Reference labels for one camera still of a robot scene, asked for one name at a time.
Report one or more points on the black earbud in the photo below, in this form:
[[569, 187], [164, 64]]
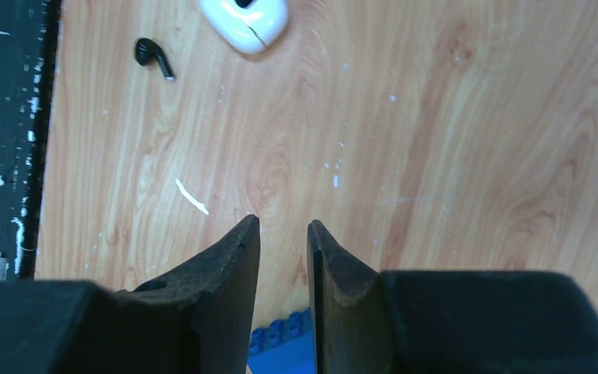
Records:
[[146, 50]]

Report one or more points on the white paper scrap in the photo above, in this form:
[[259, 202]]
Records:
[[187, 195]]

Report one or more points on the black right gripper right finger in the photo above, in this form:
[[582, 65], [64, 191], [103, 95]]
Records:
[[444, 321]]

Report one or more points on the white earbud charging case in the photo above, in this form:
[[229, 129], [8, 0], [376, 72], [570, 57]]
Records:
[[248, 26]]

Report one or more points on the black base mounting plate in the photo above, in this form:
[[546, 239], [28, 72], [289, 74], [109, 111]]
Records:
[[28, 43]]

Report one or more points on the blue toy building block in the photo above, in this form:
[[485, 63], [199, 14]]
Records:
[[285, 346]]

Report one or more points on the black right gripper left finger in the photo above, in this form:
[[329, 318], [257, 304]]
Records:
[[195, 318]]

